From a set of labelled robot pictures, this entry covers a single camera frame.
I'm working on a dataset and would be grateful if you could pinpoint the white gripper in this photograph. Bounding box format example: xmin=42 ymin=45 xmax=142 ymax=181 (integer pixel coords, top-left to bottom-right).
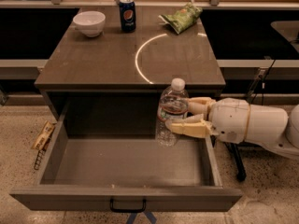
xmin=165 ymin=97 xmax=249 ymax=144

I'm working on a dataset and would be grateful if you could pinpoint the clear plastic water bottle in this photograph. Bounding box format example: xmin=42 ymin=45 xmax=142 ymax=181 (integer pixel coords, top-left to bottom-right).
xmin=155 ymin=78 xmax=189 ymax=147

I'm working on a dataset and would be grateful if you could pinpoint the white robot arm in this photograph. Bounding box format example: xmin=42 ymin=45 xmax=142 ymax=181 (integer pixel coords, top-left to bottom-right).
xmin=166 ymin=97 xmax=299 ymax=160

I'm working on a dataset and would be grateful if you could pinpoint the open grey top drawer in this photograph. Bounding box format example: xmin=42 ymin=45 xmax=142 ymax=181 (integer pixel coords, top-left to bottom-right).
xmin=10 ymin=119 xmax=242 ymax=212

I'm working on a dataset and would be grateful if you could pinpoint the black floor bar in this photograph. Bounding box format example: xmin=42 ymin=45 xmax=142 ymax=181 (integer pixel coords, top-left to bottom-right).
xmin=226 ymin=143 xmax=247 ymax=182

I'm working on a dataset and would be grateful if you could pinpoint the grey cabinet body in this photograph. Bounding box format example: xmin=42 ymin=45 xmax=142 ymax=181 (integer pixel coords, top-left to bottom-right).
xmin=36 ymin=7 xmax=225 ymax=138

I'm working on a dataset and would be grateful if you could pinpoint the green chip bag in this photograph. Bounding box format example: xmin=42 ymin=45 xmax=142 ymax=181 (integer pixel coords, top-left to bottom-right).
xmin=159 ymin=3 xmax=203 ymax=35

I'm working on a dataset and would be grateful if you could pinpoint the blue floor tape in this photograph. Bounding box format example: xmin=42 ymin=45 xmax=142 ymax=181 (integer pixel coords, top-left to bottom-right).
xmin=125 ymin=212 xmax=157 ymax=224

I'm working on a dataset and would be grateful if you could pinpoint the blue Pepsi can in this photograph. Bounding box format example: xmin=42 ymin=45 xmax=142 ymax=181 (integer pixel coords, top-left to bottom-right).
xmin=119 ymin=0 xmax=136 ymax=33

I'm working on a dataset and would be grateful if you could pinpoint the white ceramic bowl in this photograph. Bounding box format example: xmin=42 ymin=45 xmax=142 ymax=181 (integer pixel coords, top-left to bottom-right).
xmin=73 ymin=11 xmax=106 ymax=37

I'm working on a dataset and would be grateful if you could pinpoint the yellow snack bag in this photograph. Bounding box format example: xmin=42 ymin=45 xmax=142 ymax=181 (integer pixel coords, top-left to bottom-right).
xmin=32 ymin=121 xmax=55 ymax=150

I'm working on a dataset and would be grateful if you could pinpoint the black cable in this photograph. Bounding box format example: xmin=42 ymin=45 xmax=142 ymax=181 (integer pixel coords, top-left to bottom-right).
xmin=249 ymin=39 xmax=299 ymax=105

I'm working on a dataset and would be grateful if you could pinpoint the black drawer handle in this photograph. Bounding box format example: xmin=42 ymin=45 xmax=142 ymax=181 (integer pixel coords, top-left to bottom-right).
xmin=109 ymin=199 xmax=147 ymax=213

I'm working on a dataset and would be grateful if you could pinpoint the small wire rack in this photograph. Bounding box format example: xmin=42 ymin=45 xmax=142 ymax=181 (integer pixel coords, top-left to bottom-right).
xmin=34 ymin=149 xmax=46 ymax=170

